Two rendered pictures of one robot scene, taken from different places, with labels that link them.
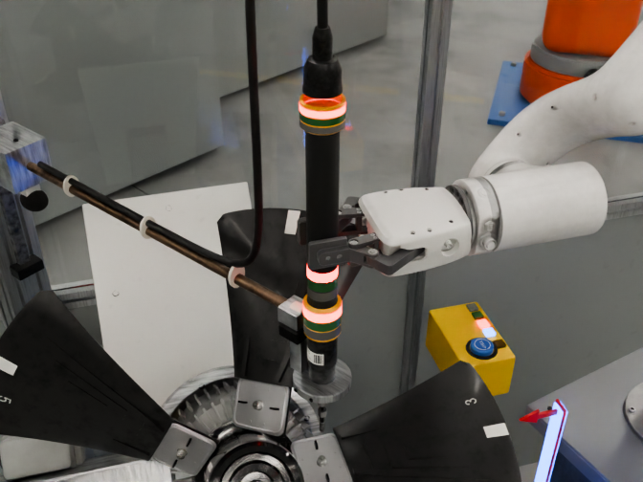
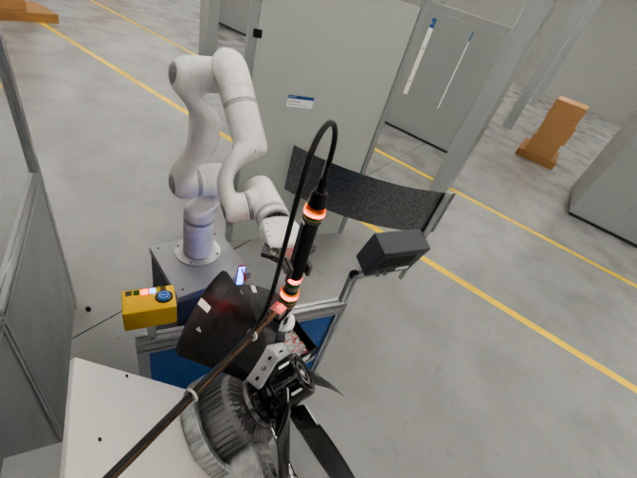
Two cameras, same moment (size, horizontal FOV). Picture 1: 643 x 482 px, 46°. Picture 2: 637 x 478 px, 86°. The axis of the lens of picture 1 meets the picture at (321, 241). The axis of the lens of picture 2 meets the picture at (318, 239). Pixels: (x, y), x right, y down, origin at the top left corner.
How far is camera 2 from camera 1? 98 cm
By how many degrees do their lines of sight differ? 83
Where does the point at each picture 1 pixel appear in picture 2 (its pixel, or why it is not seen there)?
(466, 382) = not seen: hidden behind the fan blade
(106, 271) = not seen: outside the picture
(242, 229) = (191, 339)
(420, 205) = (282, 227)
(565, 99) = (242, 158)
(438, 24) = not seen: outside the picture
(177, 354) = (175, 448)
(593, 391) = (174, 271)
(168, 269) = (127, 439)
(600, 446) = (207, 278)
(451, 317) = (134, 304)
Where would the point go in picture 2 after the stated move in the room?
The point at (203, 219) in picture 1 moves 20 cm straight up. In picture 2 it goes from (96, 400) to (77, 340)
